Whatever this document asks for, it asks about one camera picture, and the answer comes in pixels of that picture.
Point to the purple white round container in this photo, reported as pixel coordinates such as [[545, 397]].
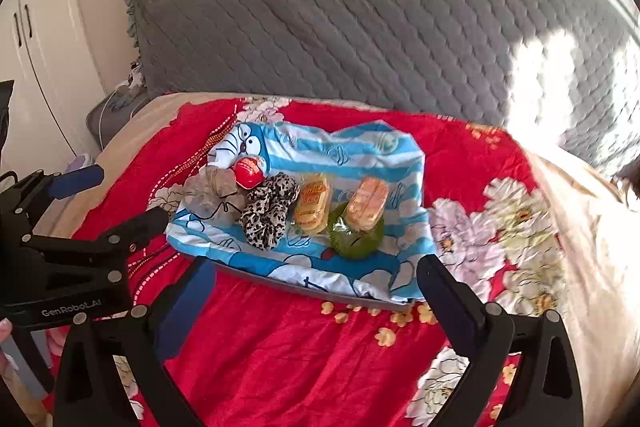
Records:
[[81, 161]]

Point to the white wardrobe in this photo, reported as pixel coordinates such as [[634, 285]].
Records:
[[45, 52]]

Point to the red floral bedspread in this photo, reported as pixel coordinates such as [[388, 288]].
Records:
[[262, 356]]

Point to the green fuzzy scrunchie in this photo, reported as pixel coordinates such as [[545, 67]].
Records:
[[349, 243]]

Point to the leopard print scrunchie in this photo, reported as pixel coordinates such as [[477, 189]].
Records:
[[263, 219]]

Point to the yellow packaged rice cracker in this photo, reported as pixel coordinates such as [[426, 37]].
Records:
[[311, 213]]

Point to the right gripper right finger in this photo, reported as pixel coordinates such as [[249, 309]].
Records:
[[545, 390]]

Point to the person's left hand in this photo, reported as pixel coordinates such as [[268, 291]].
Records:
[[7, 364]]

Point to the beige sheer scrunchie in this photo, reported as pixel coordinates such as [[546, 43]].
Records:
[[214, 196]]

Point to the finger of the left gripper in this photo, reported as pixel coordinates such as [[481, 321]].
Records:
[[74, 182], [137, 232]]

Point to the grey quilted headboard cover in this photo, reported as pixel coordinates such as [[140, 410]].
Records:
[[565, 71]]

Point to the red blue toy egg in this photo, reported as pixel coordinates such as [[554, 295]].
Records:
[[249, 171]]

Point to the blue striped cartoon cloth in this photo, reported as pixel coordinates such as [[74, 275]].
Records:
[[346, 157]]

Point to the grey bedside stool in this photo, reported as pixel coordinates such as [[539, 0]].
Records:
[[113, 113]]

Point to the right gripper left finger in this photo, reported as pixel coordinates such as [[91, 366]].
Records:
[[88, 390]]

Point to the clear packaged wafer snack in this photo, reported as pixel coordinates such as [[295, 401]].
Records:
[[366, 206]]

